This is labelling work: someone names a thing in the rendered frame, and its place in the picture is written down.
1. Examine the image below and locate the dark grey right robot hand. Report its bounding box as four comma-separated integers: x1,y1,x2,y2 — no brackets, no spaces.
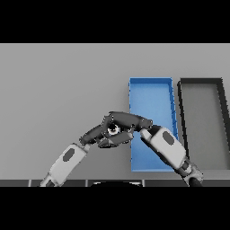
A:
102,111,155,139

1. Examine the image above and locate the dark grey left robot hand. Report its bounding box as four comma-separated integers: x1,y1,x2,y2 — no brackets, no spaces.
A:
78,123,135,149

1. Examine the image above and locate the blue bin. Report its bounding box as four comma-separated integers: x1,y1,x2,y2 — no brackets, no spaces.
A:
128,76,180,173

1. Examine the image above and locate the dark grey bin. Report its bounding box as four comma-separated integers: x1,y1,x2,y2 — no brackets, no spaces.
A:
176,77,230,172

